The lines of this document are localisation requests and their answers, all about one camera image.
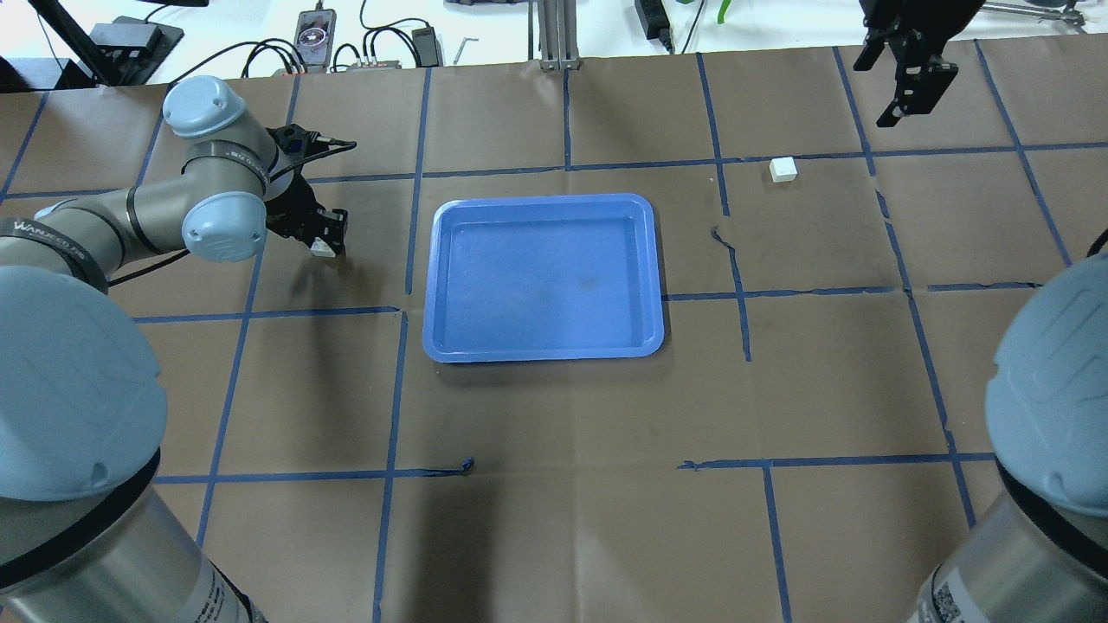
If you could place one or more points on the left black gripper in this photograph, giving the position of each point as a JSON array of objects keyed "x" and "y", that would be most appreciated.
[{"x": 293, "y": 208}]

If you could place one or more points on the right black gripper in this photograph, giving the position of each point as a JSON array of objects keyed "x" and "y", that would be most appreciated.
[{"x": 919, "y": 28}]

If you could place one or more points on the white block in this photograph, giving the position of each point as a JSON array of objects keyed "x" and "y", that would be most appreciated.
[
  {"x": 322, "y": 249},
  {"x": 783, "y": 169}
]

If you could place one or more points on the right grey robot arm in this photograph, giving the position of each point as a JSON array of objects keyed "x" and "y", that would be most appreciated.
[{"x": 1038, "y": 553}]

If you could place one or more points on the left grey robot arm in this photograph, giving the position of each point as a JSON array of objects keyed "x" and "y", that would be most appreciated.
[{"x": 86, "y": 537}]

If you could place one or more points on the blue plastic tray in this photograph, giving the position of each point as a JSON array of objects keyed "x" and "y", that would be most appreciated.
[{"x": 559, "y": 277}]

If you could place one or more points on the smartphone on desk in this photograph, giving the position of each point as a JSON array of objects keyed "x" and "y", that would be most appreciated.
[{"x": 314, "y": 37}]

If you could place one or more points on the black power adapter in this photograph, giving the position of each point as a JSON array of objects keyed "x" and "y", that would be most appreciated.
[{"x": 427, "y": 47}]

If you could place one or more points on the black monitor stand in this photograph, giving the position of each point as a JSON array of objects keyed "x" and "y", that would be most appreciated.
[{"x": 125, "y": 52}]

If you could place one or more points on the usb hub with cables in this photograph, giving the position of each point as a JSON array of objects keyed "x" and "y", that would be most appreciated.
[{"x": 366, "y": 66}]

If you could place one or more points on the aluminium frame post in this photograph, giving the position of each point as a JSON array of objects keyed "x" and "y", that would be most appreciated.
[{"x": 557, "y": 35}]

